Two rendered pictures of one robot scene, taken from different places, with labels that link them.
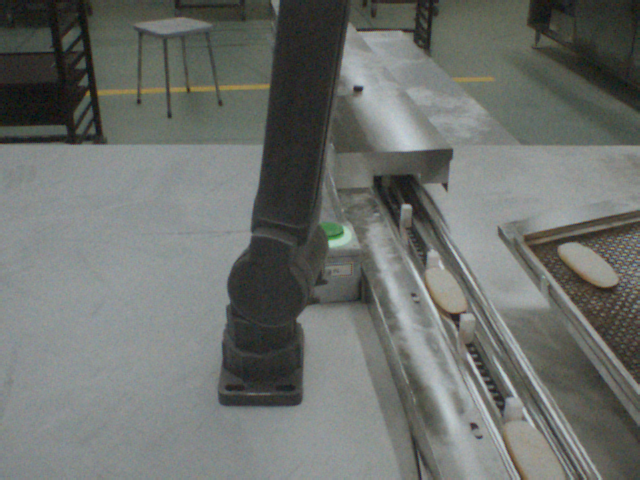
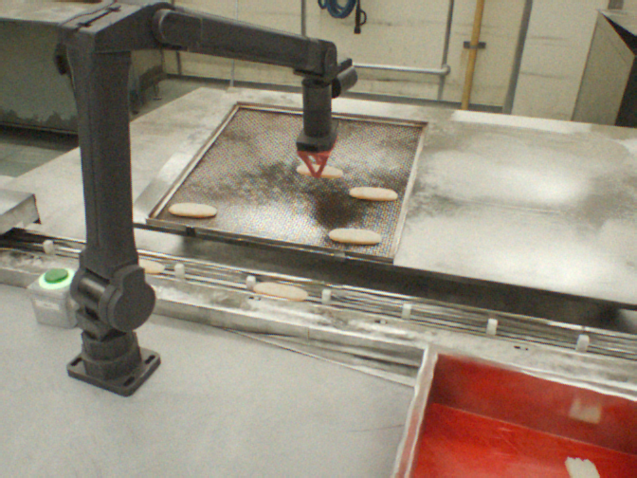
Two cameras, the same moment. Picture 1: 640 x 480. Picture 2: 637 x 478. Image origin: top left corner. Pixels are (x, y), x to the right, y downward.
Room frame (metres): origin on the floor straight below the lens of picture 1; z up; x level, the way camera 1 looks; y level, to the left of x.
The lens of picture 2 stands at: (0.09, 0.55, 1.47)
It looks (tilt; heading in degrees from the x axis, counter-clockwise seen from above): 31 degrees down; 293
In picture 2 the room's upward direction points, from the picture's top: 1 degrees clockwise
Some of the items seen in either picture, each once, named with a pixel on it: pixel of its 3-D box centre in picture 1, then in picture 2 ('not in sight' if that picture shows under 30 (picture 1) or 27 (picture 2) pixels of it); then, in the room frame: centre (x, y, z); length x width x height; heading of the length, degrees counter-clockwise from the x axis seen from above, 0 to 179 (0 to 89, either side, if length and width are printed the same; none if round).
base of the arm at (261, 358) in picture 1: (262, 338); (111, 348); (0.64, 0.06, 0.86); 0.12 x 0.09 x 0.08; 0
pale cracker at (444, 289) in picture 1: (445, 287); (138, 265); (0.75, -0.15, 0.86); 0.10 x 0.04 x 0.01; 8
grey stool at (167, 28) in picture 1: (176, 65); not in sight; (4.13, 0.81, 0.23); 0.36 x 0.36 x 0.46; 42
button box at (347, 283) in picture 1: (329, 274); (64, 303); (0.80, -0.01, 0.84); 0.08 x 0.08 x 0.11; 8
